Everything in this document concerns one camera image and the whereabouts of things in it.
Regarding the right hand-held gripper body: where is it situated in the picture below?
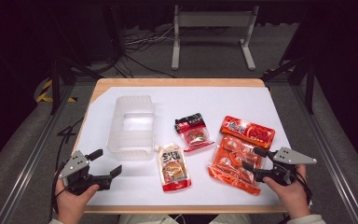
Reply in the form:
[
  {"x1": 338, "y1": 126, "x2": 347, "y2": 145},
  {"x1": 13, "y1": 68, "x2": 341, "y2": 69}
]
[{"x1": 255, "y1": 147, "x2": 318, "y2": 187}]

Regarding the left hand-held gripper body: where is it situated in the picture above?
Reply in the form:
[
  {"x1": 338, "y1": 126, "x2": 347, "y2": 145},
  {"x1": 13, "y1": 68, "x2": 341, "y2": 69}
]
[{"x1": 58, "y1": 149, "x2": 113, "y2": 196}]

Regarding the large orange snack bag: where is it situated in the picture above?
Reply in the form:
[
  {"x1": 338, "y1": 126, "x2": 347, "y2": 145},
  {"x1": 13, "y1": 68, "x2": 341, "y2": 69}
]
[{"x1": 207, "y1": 115, "x2": 276, "y2": 197}]

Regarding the translucent plastic storage bin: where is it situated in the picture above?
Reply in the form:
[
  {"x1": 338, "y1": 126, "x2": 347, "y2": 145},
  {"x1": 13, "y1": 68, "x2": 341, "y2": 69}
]
[{"x1": 106, "y1": 94, "x2": 157, "y2": 161}]

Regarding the beige and red sauce pouch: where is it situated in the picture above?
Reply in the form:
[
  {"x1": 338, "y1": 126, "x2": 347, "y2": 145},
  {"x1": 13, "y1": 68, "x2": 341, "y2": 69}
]
[{"x1": 154, "y1": 143, "x2": 192, "y2": 193}]

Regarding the black and red snack packet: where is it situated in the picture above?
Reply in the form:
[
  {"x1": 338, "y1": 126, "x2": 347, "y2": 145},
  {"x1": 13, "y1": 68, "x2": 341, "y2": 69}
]
[{"x1": 173, "y1": 112, "x2": 215, "y2": 153}]

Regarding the person's right hand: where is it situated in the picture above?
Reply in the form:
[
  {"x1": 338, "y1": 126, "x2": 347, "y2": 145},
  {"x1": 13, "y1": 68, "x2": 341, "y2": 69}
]
[{"x1": 262, "y1": 164, "x2": 311, "y2": 220}]

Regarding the person's left hand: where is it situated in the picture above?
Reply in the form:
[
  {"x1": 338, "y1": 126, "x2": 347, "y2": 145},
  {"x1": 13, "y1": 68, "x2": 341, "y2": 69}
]
[{"x1": 55, "y1": 178, "x2": 101, "y2": 224}]

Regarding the black metal stand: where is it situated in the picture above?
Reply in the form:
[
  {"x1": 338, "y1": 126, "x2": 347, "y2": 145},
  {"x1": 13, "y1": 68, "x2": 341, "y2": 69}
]
[
  {"x1": 262, "y1": 8, "x2": 317, "y2": 115},
  {"x1": 48, "y1": 6, "x2": 104, "y2": 116}
]

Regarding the yellow and black floor tape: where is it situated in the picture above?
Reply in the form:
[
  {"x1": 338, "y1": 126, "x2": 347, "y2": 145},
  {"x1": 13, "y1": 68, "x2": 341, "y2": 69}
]
[{"x1": 35, "y1": 78, "x2": 77, "y2": 104}]

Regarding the white table cover sheet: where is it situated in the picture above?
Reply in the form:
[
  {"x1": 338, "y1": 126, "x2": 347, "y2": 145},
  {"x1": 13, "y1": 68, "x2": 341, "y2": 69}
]
[{"x1": 71, "y1": 86, "x2": 293, "y2": 207}]

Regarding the left hand-held gripper cable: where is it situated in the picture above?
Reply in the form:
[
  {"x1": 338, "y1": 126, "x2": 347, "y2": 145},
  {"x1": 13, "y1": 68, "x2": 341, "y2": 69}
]
[{"x1": 48, "y1": 160, "x2": 68, "y2": 220}]

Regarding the hand-held gripper cable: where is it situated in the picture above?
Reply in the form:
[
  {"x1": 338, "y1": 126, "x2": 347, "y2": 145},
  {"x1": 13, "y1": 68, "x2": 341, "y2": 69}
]
[
  {"x1": 48, "y1": 160, "x2": 68, "y2": 220},
  {"x1": 293, "y1": 166, "x2": 313, "y2": 207}
]

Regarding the right hand-held gripper cable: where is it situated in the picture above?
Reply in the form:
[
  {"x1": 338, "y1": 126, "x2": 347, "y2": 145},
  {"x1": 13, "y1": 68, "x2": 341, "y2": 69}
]
[{"x1": 293, "y1": 166, "x2": 313, "y2": 207}]

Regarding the aluminium floor rail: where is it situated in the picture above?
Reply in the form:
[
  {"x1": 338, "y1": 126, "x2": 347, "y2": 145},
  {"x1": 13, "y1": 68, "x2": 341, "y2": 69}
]
[
  {"x1": 292, "y1": 84, "x2": 358, "y2": 224},
  {"x1": 0, "y1": 84, "x2": 76, "y2": 224}
]

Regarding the bundle of floor cables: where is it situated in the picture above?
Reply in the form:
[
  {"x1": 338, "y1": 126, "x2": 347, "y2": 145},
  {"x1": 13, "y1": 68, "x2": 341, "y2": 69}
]
[{"x1": 117, "y1": 26, "x2": 177, "y2": 79}]

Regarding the white metal stand frame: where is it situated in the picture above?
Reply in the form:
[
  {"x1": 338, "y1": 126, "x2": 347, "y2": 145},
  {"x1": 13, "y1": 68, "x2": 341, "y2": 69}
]
[{"x1": 171, "y1": 4, "x2": 260, "y2": 72}]

